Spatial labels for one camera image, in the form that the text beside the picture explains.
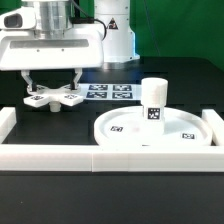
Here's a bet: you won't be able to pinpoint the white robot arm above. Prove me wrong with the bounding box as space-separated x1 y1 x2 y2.
0 0 139 91

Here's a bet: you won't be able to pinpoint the white sheet with markers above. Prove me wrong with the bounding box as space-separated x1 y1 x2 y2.
80 83 141 101

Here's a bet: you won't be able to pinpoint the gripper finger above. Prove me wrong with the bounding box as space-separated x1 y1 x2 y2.
70 68 82 90
21 70 36 92

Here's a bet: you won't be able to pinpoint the white round table top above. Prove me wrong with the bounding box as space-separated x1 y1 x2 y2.
94 106 212 148

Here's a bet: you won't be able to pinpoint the white U-shaped boundary frame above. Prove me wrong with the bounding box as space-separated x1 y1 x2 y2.
0 107 224 172

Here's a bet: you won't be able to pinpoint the white cross-shaped table base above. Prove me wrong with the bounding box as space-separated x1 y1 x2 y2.
23 85 84 112

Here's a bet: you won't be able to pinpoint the black cable bundle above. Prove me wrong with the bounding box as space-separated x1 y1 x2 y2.
69 0 108 41

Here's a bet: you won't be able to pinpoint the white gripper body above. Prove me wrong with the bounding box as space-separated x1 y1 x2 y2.
0 7 103 70

